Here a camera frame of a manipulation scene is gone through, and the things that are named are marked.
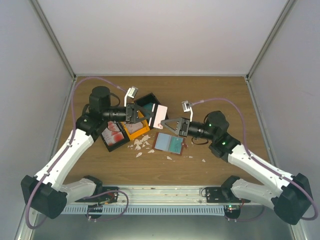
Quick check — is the black bin with teal cards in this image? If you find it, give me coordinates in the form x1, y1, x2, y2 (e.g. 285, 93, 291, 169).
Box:
134, 92, 169, 130

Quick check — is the grey slotted cable duct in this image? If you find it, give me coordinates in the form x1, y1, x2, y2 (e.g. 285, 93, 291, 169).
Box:
59, 205, 226, 216

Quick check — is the left aluminium corner post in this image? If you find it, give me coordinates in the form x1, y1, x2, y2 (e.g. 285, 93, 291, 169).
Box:
29, 0, 77, 81

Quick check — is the right aluminium corner post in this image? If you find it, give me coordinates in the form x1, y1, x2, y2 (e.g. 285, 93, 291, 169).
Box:
245, 0, 300, 81

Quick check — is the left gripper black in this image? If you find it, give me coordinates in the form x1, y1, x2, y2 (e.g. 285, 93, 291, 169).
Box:
103, 102, 154, 124

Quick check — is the white pink credit card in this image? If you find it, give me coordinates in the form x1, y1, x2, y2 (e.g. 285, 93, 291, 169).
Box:
148, 103, 168, 130

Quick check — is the red white card stack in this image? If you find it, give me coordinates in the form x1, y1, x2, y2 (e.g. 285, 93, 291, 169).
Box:
102, 121, 125, 147

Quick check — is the aluminium corner post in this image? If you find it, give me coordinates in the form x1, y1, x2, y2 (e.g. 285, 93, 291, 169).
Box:
29, 0, 77, 81
245, 0, 300, 81

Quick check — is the yellow bin with white cards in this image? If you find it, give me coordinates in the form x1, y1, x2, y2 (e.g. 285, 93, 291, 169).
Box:
121, 120, 150, 141

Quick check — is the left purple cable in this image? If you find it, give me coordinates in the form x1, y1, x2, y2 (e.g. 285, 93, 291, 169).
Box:
24, 76, 130, 230

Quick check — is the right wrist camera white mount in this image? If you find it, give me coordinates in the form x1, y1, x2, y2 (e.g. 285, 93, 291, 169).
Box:
181, 100, 194, 122

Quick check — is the black bin with red cards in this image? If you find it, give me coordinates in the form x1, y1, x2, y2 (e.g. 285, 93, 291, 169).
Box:
100, 121, 130, 152

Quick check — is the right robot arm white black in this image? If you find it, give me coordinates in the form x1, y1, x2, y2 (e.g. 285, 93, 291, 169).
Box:
161, 111, 319, 225

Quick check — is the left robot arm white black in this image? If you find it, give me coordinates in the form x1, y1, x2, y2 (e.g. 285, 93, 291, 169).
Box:
21, 86, 154, 219

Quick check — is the brown leather card holder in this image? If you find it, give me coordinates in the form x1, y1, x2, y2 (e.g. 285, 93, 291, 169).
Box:
152, 132, 188, 156

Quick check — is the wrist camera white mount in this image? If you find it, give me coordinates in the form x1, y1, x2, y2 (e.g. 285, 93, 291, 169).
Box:
181, 100, 194, 122
124, 86, 139, 107

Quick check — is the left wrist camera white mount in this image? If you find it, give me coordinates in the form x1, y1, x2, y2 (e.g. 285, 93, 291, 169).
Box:
124, 86, 139, 107

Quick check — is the aluminium front rail frame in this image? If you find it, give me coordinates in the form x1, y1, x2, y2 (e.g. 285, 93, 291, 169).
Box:
16, 185, 306, 240

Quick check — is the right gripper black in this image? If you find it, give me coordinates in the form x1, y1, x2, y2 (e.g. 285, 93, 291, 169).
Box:
161, 117, 216, 141

